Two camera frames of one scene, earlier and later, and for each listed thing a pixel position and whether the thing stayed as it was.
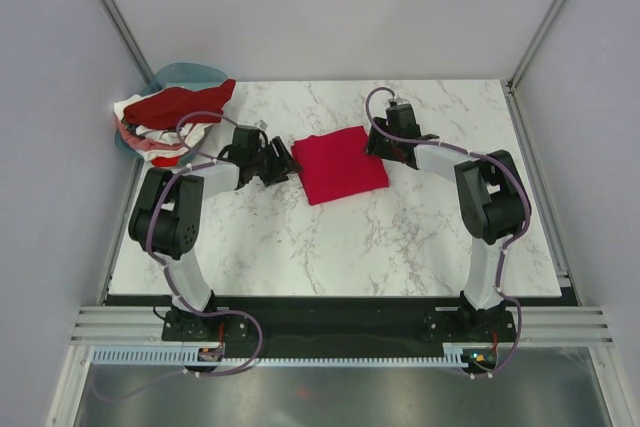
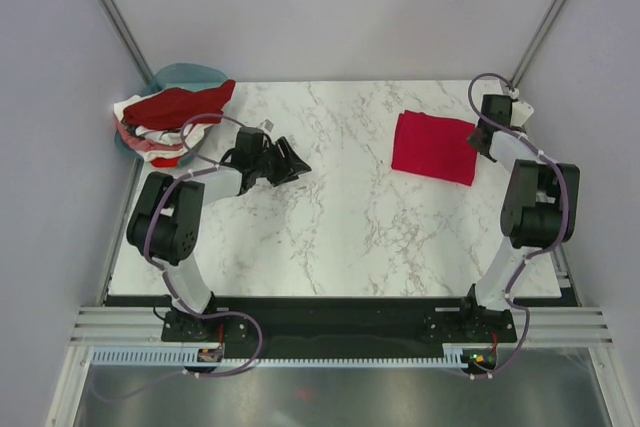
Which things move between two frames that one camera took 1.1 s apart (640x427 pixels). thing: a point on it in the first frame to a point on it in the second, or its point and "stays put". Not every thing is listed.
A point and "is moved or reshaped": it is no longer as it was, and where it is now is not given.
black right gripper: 379,150 to 471,139
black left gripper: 283,165 stays put
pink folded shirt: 141,142 stays put
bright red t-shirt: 338,164 is moved or reshaped
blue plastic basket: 176,76 stays put
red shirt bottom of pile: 166,162 stays put
